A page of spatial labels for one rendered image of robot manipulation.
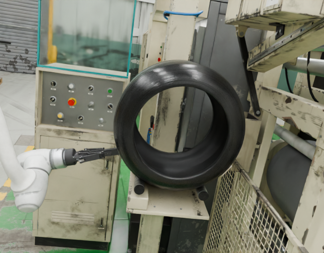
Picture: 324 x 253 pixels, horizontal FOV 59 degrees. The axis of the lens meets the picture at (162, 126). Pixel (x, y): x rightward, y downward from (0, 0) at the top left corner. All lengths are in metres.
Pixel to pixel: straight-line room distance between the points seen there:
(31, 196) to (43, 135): 0.81
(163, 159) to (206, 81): 0.52
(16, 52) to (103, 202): 8.71
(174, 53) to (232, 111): 0.47
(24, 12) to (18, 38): 0.81
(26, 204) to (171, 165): 0.68
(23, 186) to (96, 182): 0.87
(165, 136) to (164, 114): 0.12
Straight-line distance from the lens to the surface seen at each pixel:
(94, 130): 1.95
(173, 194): 1.47
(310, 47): 1.17
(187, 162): 1.49
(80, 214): 2.18
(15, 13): 10.41
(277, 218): 1.09
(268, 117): 1.60
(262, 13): 1.07
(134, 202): 1.29
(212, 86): 1.14
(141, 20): 10.25
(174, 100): 1.51
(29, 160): 1.34
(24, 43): 10.36
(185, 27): 1.49
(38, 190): 1.24
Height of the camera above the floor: 1.50
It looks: 16 degrees down
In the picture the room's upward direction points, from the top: 8 degrees clockwise
